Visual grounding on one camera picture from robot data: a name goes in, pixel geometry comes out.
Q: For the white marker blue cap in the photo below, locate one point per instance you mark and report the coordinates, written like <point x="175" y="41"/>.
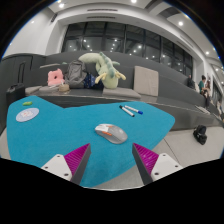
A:
<point x="133" y="109"/>

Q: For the green dragon plush toy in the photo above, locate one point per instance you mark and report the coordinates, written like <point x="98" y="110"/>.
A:
<point x="109" y="73"/>

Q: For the person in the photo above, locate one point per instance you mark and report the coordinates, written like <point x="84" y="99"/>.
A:
<point x="203" y="86"/>
<point x="190" y="82"/>

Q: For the pink plush cushion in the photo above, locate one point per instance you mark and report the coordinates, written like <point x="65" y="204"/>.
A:
<point x="55" y="77"/>

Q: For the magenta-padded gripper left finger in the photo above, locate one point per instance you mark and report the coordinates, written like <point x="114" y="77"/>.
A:
<point x="58" y="165"/>

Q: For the black suitcase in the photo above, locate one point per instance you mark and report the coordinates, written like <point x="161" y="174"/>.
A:
<point x="15" y="93"/>

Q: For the flat grey seat cushion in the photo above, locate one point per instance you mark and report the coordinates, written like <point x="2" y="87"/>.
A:
<point x="120" y="93"/>

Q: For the grey backpack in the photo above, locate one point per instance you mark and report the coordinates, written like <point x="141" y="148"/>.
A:
<point x="76" y="74"/>

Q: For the small tan woven basket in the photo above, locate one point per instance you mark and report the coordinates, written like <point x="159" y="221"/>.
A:
<point x="64" y="88"/>

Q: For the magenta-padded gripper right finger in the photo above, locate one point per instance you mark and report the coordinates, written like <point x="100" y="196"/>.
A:
<point x="165" y="165"/>

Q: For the round grey floor cushion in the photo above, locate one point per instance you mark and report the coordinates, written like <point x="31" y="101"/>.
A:
<point x="49" y="88"/>

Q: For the ceiling lights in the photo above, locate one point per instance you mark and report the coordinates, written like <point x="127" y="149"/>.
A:
<point x="61" y="5"/>

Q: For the square grey floor cushion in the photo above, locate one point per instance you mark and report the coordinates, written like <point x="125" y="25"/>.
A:
<point x="32" y="90"/>

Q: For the dark blue patterned bag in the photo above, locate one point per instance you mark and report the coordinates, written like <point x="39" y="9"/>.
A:
<point x="90" y="82"/>

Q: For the grey computer mouse orange accent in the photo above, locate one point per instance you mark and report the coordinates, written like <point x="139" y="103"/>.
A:
<point x="111" y="134"/>

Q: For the round light blue mouse pad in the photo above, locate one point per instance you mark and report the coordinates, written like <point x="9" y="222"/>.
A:
<point x="27" y="114"/>

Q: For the black bag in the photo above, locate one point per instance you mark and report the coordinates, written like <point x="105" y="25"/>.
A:
<point x="200" y="134"/>

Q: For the dark glass window wall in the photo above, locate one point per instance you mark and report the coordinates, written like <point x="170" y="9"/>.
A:
<point x="116" y="40"/>

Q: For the green eraser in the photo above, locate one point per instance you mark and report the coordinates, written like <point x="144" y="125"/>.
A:
<point x="27" y="103"/>

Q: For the white marker black cap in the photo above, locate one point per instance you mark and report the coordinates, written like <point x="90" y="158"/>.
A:
<point x="127" y="111"/>

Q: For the upright grey seat cushion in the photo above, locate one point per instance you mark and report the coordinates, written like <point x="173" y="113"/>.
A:
<point x="146" y="81"/>

